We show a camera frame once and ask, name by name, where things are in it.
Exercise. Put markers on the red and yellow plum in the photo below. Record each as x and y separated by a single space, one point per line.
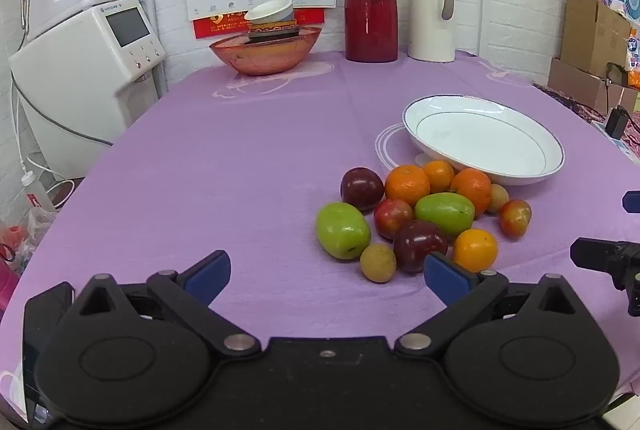
516 217

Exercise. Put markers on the tall cardboard box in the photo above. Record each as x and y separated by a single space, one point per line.
592 34

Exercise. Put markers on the dark purple plum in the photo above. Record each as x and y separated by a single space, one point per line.
362 188
419 247

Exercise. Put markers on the clear plastic bottle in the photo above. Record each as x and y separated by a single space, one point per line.
37 192

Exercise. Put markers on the black power adapter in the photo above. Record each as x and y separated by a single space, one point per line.
617 122

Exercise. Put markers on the green jujube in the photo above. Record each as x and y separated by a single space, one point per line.
342 231
445 212

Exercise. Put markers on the white bowl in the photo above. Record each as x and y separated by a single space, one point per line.
267 11

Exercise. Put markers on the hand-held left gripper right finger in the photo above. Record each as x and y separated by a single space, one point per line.
445 277

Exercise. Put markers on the yellow-orange citrus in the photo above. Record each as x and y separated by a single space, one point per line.
475 251

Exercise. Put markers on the tan longan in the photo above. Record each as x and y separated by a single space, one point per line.
378 263
500 199

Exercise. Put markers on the low cardboard box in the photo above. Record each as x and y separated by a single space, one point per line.
575 82

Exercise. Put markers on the small orange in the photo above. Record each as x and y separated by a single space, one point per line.
439 175

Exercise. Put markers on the red thermos jug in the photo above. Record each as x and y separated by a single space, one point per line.
371 4

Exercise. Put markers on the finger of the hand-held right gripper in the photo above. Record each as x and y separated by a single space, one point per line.
592 254
632 202

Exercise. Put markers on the dark patterned cloth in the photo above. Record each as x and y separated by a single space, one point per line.
575 104

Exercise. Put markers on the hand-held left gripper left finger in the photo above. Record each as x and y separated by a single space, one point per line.
210 274

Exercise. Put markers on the white thermos jug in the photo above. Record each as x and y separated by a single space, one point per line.
430 19

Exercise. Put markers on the large orange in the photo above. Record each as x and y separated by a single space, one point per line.
474 190
406 185

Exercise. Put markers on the white dispenser with screen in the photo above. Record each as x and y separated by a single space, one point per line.
75 84

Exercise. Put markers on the red-brown glass bowl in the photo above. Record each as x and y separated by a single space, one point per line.
265 57

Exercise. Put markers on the clear plastic bag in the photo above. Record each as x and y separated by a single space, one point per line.
35 225

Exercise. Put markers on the white plate with dark rim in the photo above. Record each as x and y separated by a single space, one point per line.
480 139

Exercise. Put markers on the brown patterned bowl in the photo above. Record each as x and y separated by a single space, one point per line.
274 27

